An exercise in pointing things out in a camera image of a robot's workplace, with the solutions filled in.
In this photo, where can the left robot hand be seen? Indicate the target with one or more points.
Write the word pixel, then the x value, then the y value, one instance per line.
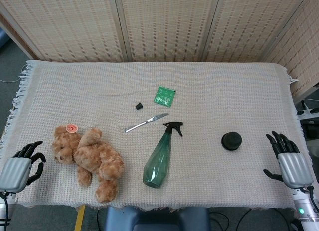
pixel 12 173

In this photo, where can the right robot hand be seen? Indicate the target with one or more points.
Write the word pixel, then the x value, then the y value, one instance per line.
pixel 294 168

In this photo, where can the black round object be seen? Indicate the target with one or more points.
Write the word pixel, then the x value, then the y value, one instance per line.
pixel 231 141

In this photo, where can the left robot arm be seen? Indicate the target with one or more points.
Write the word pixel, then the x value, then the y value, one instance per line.
pixel 5 201

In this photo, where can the black box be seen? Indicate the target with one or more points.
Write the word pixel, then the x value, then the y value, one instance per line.
pixel 311 129

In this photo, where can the orange round bear tag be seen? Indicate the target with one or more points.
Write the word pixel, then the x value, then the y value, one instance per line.
pixel 71 128

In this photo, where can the brown teddy bear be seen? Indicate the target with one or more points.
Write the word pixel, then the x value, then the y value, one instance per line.
pixel 99 161

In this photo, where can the beige woven tablecloth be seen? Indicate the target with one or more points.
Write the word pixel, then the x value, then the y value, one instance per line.
pixel 224 91

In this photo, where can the blue object behind screen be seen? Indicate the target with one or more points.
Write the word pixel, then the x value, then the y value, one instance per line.
pixel 3 39

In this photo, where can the green spray bottle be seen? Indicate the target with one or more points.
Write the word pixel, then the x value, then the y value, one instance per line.
pixel 157 163

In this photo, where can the small black cap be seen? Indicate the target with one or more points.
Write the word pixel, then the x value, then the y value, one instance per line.
pixel 139 106

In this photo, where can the silver table knife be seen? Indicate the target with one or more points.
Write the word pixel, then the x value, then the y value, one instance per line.
pixel 146 122

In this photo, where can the green foil sachet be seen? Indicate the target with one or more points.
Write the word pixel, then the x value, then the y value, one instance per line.
pixel 164 96

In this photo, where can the bamboo folding screen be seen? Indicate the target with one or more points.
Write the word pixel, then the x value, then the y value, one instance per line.
pixel 174 24

